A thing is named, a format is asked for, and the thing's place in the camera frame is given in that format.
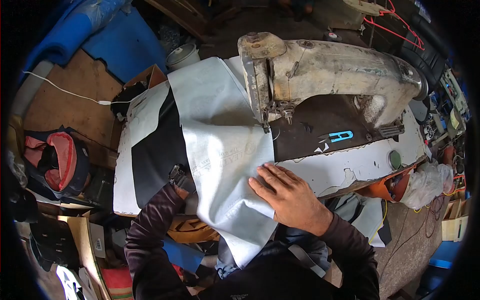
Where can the person's right little finger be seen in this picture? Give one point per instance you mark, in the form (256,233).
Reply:
(280,170)

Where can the red striped cloth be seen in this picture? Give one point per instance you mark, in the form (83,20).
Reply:
(118,283)

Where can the white lidded pot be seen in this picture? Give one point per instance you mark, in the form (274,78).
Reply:
(182,56)

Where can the person's body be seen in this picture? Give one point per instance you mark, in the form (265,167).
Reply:
(270,273)

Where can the mustard fabric piece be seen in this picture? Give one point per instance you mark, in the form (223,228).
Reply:
(189,229)

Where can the wooden crate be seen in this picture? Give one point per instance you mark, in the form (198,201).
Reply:
(454,221)

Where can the red and navy bag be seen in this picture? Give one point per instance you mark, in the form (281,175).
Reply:
(62,161)

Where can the pale fabric offcut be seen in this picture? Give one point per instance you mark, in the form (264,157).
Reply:
(365,219)

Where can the person's right hand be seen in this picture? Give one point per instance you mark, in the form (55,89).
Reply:
(292,202)

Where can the old beige sewing machine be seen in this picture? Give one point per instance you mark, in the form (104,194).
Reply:
(337,71)

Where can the black fabric piece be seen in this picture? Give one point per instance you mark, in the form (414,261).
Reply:
(159,150)

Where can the blue sheet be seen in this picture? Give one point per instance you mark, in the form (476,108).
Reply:
(183,255)

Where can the open cardboard box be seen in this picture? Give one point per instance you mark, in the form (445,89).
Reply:
(146,77)

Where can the cardboard box with barcode label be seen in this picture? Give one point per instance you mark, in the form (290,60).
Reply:
(90,247)

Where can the person's right middle finger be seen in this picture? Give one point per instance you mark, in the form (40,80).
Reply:
(267,184)

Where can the blue foam roll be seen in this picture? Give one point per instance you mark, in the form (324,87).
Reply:
(93,33)

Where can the black padded chair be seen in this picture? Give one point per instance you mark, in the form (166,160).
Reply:
(422,56)

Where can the dark thread spool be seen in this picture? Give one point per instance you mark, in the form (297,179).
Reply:
(332,36)

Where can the clear plastic bag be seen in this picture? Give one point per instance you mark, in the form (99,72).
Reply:
(427,183)

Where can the person's right index finger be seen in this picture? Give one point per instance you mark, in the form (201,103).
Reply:
(259,191)

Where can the orange fabric piece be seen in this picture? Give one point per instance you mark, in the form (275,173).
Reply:
(378,187)

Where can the white leatherette sheet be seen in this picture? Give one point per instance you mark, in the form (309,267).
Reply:
(225,150)

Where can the person's right ring finger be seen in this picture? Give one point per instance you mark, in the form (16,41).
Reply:
(273,177)

